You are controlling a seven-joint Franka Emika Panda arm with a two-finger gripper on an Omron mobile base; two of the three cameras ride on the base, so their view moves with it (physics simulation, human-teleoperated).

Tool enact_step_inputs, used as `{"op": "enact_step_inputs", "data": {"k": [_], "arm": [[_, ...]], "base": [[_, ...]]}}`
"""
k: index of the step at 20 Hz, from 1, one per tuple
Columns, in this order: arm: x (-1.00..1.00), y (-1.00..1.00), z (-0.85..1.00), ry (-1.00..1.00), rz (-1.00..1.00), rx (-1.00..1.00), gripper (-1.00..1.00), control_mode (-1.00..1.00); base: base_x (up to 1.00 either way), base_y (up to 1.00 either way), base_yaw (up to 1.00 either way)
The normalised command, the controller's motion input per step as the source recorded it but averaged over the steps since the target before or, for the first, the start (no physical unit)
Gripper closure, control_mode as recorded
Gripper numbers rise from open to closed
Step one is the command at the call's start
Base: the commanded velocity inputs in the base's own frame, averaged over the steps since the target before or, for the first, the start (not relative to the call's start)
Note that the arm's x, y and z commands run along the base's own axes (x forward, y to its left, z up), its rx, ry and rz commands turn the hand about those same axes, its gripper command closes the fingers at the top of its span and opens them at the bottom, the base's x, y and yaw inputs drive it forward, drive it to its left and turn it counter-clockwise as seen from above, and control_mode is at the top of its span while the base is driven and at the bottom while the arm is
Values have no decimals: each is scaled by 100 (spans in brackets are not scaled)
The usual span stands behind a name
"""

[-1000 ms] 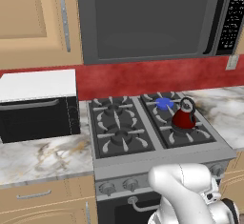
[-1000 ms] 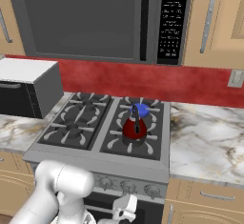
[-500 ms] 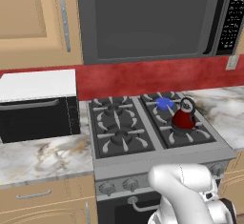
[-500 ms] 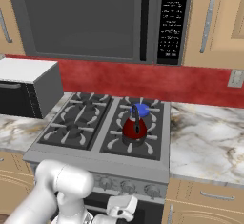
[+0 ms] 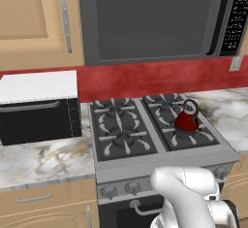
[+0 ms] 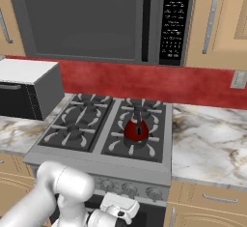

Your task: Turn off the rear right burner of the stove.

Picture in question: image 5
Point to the beige base cupboard door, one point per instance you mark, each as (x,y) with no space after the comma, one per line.
(45,219)

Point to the grey stove knob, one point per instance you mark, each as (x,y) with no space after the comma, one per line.
(108,192)
(221,173)
(132,187)

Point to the grey gas stove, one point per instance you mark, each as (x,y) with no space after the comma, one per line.
(129,160)

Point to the white and black toaster oven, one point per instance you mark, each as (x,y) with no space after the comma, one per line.
(35,109)

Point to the red kettle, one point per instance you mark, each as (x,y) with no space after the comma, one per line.
(186,122)

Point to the beige wall cupboard door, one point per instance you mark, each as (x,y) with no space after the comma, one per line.
(32,21)

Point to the grey wall socket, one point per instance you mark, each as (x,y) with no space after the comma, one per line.
(236,63)

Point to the beige drawer front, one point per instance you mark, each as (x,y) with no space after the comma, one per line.
(48,194)

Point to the dark grey microwave door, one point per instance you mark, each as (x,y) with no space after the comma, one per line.
(151,21)

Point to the black oven door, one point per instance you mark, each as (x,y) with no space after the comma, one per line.
(122,217)

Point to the dark grey microwave oven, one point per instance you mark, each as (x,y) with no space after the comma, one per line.
(155,21)

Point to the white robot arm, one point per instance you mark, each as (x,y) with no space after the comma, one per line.
(187,199)

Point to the beige base cupboard run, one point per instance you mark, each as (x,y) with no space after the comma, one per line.
(239,183)

